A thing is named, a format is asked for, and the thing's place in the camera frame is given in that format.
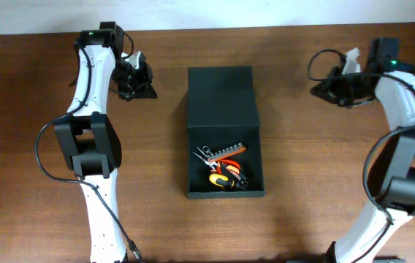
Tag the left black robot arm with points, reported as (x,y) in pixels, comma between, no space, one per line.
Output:
(89,144)

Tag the orange black long-nose pliers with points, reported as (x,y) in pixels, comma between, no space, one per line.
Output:
(204,153)

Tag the silver ring wrench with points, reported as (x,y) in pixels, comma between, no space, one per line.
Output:
(244,181)

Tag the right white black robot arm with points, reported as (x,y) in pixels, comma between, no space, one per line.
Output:
(388,175)

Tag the yellow black screwdriver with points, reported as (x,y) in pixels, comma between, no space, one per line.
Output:
(226,183)

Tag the black gift box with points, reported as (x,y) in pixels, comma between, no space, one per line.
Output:
(222,112)

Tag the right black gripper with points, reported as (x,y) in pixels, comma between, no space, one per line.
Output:
(328,90)

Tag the orange socket bit rail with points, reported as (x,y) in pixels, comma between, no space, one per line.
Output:
(227,152)

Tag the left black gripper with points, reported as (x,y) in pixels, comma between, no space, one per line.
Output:
(145,88)

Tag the small red handled pliers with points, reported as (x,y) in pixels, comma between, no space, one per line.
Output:
(230,165)

